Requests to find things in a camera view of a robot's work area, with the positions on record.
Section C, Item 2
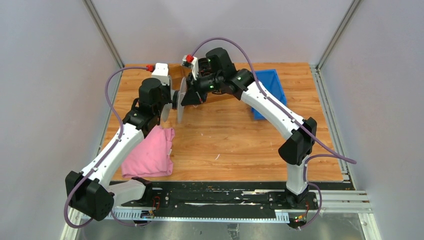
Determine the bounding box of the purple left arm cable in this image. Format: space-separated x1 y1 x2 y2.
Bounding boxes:
63 64 157 229

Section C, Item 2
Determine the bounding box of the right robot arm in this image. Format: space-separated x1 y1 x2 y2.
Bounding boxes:
180 47 317 209

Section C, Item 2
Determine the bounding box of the blue plastic bin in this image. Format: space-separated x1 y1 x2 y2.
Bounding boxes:
242 69 288 123

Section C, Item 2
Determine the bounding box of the aluminium frame rail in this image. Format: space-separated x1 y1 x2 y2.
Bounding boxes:
100 187 372 223

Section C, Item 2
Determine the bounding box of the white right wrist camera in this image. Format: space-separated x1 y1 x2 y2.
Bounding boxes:
181 54 199 80

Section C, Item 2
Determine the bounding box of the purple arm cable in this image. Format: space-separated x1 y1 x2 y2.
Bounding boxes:
185 37 357 230
63 64 157 229

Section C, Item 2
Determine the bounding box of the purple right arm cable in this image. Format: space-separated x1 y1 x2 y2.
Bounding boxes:
185 37 357 230

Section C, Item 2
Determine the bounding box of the grey perforated cable spool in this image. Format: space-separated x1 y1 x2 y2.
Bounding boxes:
161 77 187 124

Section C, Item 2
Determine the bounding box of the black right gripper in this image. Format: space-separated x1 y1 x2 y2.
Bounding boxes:
181 71 223 107

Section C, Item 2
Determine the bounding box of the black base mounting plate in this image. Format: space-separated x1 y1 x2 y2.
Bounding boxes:
89 180 332 220

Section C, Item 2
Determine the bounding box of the pink folded cloth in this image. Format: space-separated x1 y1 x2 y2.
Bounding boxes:
121 125 175 178

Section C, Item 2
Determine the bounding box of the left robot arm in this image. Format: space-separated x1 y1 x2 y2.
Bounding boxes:
64 76 175 221

